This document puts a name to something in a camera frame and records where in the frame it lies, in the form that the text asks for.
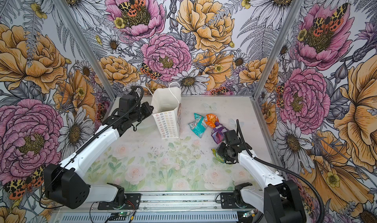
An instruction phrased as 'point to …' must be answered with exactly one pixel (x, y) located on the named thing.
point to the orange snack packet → (210, 120)
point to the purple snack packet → (218, 132)
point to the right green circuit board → (251, 213)
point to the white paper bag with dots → (166, 102)
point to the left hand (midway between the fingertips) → (153, 111)
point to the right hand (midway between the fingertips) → (219, 156)
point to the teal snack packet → (199, 126)
